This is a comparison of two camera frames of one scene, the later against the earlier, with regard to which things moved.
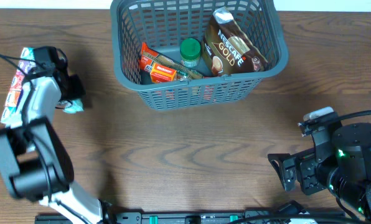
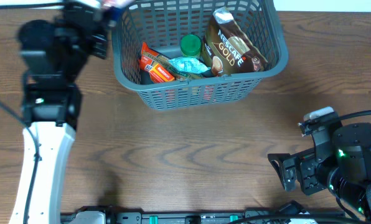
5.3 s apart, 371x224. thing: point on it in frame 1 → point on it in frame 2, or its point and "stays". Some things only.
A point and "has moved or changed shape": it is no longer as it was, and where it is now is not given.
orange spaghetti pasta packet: [149, 56] stays
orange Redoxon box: [162, 74] has moved or changed shape
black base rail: [197, 217] stays
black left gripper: [81, 86] → [101, 43]
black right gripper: [300, 173] stays
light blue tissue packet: [76, 106] has moved or changed shape
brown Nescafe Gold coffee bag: [228, 48] stays
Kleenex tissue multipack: [10, 116] → [113, 14]
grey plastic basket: [164, 24] stays
